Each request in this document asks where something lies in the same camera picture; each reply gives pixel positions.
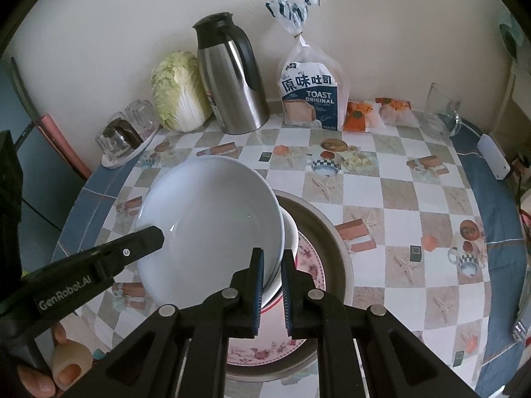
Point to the orange snack packet left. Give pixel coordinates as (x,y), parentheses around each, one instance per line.
(363,116)

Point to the toast bread bag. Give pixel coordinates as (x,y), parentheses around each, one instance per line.
(311,84)

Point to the clear glass mug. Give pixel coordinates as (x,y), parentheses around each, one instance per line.
(441,117)

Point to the smartphone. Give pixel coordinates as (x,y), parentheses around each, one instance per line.
(521,328)

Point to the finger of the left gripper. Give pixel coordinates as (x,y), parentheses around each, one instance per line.
(124,248)

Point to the stainless steel round pan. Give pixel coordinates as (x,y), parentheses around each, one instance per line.
(273,354)

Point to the orange snack packet right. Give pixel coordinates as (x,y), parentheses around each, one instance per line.
(397,113)

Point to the orange snack packet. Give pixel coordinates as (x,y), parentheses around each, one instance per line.
(397,113)
(363,116)

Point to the stainless steel thermos jug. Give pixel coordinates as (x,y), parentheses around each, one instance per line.
(230,75)

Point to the napa cabbage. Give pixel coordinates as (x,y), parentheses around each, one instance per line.
(179,96)

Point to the glass tray with cups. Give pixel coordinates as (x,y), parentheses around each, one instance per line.
(127,133)

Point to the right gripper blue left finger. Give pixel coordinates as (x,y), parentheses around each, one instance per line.
(255,288)

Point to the large white blue bowl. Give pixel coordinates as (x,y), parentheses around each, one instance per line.
(213,212)

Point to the small white bowl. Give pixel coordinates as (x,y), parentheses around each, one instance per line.
(291,242)

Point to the checkered tablecloth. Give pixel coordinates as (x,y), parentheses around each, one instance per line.
(449,258)

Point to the strawberry pattern bowl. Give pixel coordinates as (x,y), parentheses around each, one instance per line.
(277,298)

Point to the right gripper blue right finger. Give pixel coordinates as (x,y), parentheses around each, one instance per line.
(287,265)

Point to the person's left hand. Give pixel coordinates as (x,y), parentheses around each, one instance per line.
(66,361)

